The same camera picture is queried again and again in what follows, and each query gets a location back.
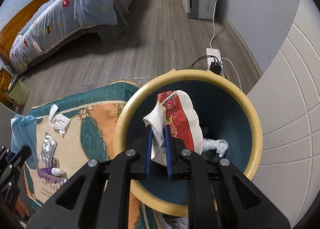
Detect purple white small bottle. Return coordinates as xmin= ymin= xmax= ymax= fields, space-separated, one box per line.
xmin=37 ymin=167 xmax=64 ymax=180

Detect white wardrobe door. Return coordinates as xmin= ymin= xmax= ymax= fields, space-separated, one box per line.
xmin=248 ymin=0 xmax=320 ymax=226

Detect teal orange patterned rug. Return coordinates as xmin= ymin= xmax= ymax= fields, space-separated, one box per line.
xmin=24 ymin=80 xmax=162 ymax=228

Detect wooden bed frame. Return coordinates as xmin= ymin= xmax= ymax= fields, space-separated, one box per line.
xmin=0 ymin=0 xmax=49 ymax=65

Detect white power strip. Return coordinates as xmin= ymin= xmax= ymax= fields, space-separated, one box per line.
xmin=206 ymin=48 xmax=225 ymax=77

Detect white tissue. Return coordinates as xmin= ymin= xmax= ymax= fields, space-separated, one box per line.
xmin=49 ymin=104 xmax=71 ymax=136
xmin=202 ymin=138 xmax=229 ymax=157

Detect silver foil blister pack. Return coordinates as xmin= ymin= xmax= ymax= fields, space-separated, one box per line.
xmin=40 ymin=133 xmax=57 ymax=167

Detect yellow rimmed teal trash bin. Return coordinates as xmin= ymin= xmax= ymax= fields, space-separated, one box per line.
xmin=113 ymin=70 xmax=263 ymax=217

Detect black charger plug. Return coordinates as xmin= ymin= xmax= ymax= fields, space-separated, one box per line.
xmin=209 ymin=60 xmax=222 ymax=75

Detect white tissue in bin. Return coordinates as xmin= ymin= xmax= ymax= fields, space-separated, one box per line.
xmin=202 ymin=138 xmax=229 ymax=157

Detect green cloth on nightstand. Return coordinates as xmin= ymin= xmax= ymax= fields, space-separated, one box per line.
xmin=6 ymin=74 xmax=30 ymax=105

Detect white power cable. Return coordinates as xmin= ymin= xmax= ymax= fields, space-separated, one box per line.
xmin=166 ymin=0 xmax=243 ymax=91

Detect blue face mask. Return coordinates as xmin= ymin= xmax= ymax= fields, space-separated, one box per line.
xmin=10 ymin=115 xmax=39 ymax=170

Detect red white snack bag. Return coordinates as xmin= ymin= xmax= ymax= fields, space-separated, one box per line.
xmin=143 ymin=90 xmax=203 ymax=166

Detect blue cartoon print duvet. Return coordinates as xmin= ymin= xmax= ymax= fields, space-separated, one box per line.
xmin=9 ymin=0 xmax=133 ymax=74

